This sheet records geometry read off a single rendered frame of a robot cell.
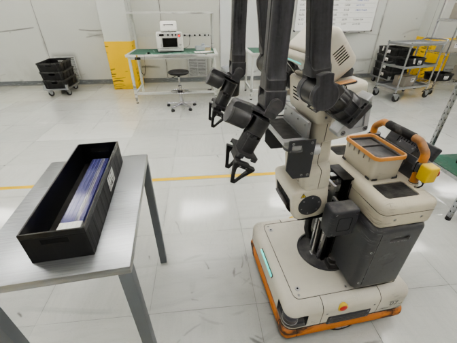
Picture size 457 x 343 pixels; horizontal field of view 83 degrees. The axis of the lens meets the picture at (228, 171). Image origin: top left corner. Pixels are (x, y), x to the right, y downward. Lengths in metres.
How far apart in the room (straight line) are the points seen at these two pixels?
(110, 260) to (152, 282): 0.94
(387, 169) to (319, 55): 0.67
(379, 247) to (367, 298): 0.33
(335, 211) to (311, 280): 0.47
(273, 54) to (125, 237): 0.70
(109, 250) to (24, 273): 0.22
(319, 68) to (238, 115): 0.24
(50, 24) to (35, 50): 0.66
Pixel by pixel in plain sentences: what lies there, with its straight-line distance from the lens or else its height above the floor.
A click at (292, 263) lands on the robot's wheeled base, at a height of 0.28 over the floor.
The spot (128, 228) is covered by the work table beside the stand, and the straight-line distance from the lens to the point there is 0.96.
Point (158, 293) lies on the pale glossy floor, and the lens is 1.75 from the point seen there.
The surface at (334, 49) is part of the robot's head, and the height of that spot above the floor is 1.33.
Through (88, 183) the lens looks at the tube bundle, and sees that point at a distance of 1.17.
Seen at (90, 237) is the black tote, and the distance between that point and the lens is 0.89.
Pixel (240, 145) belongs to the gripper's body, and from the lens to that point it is 0.75.
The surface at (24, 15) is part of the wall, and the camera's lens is 7.08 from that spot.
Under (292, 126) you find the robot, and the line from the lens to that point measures 1.06.
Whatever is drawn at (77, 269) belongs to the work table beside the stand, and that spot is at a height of 0.80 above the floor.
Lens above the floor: 1.43
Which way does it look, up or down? 32 degrees down
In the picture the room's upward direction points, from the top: straight up
